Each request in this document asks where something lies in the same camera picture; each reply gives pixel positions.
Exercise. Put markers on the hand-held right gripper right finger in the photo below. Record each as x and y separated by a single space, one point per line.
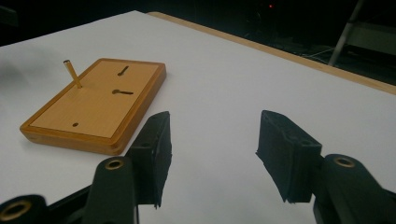
292 155

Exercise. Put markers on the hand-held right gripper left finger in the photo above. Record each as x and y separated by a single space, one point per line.
149 161

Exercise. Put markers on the wooden base board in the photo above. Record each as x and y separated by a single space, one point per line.
93 109

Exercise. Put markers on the small wooden peg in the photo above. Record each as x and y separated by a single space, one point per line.
73 74

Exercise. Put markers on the metal stand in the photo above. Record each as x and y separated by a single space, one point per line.
345 34

